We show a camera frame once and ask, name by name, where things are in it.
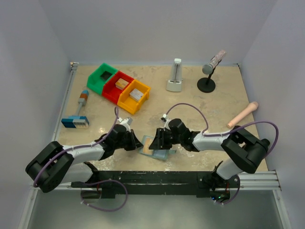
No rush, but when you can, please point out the green card holder wallet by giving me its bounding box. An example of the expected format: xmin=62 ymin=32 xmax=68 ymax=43
xmin=138 ymin=135 xmax=176 ymax=160

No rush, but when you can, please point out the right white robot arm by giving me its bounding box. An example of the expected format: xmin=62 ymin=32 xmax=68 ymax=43
xmin=149 ymin=119 xmax=270 ymax=189

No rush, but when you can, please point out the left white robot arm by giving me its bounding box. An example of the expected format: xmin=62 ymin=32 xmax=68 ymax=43
xmin=25 ymin=124 xmax=143 ymax=193

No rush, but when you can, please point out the card stack in yellow bin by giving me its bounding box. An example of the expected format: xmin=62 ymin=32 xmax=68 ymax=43
xmin=129 ymin=88 xmax=143 ymax=101

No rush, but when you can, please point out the card stack in red bin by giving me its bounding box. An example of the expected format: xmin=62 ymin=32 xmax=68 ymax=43
xmin=115 ymin=78 xmax=129 ymax=90

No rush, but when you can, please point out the yellow plastic bin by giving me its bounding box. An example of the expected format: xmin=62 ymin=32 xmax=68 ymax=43
xmin=117 ymin=79 xmax=151 ymax=115

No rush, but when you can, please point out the toy block hammer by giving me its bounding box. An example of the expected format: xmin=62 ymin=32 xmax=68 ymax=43
xmin=61 ymin=90 xmax=90 ymax=129

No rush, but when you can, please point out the red plastic bin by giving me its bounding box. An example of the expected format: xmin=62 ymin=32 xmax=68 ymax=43
xmin=102 ymin=71 xmax=134 ymax=104

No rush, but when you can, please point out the white metronome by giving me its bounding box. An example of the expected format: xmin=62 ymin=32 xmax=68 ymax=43
xmin=166 ymin=58 xmax=182 ymax=92

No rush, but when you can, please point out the black item in green bin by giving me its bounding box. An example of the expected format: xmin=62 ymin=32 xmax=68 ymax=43
xmin=100 ymin=71 xmax=112 ymax=81

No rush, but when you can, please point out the green plastic bin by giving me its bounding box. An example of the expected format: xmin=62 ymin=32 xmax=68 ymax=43
xmin=87 ymin=63 xmax=118 ymax=95

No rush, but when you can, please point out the black microphone stand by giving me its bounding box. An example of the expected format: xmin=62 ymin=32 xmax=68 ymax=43
xmin=197 ymin=63 xmax=216 ymax=93

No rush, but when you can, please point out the grey glitter microphone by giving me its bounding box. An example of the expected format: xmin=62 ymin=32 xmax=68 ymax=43
xmin=202 ymin=50 xmax=227 ymax=75

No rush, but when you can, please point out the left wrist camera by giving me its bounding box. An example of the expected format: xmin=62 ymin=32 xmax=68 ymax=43
xmin=118 ymin=117 xmax=133 ymax=131

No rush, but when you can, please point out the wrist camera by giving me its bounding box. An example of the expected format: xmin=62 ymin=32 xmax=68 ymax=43
xmin=118 ymin=117 xmax=133 ymax=131
xmin=161 ymin=114 xmax=171 ymax=123

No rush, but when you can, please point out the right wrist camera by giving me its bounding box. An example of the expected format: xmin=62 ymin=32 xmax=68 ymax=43
xmin=161 ymin=114 xmax=171 ymax=123

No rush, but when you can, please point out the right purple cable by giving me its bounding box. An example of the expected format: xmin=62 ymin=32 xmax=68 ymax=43
xmin=164 ymin=103 xmax=279 ymax=206

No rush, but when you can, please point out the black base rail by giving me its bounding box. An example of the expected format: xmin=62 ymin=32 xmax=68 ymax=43
xmin=71 ymin=171 xmax=240 ymax=198

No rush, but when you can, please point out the aluminium frame rail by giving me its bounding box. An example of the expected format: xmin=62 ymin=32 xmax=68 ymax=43
xmin=17 ymin=62 xmax=79 ymax=229

